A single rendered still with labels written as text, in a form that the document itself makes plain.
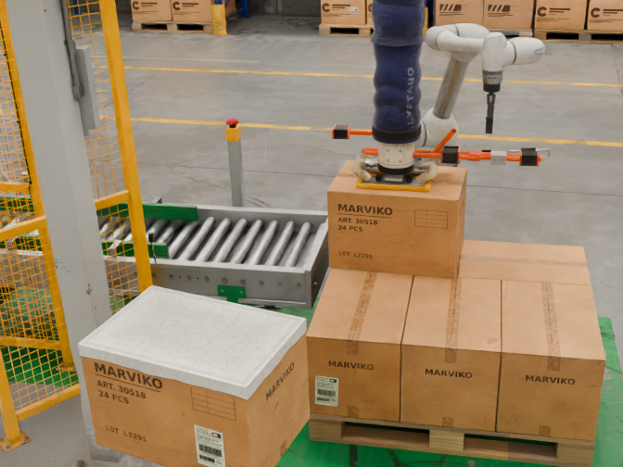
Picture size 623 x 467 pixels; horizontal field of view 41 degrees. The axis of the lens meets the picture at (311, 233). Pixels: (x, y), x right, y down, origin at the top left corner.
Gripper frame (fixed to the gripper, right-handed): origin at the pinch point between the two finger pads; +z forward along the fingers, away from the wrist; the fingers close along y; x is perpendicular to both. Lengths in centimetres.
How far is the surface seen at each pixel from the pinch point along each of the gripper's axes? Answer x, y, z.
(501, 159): 6.1, 3.5, 14.5
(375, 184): -49, 15, 25
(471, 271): -4, 13, 67
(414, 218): -30, 22, 38
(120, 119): -155, 48, -13
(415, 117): -32.4, 6.3, -5.1
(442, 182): -19.7, 2.5, 27.1
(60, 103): -146, 110, -40
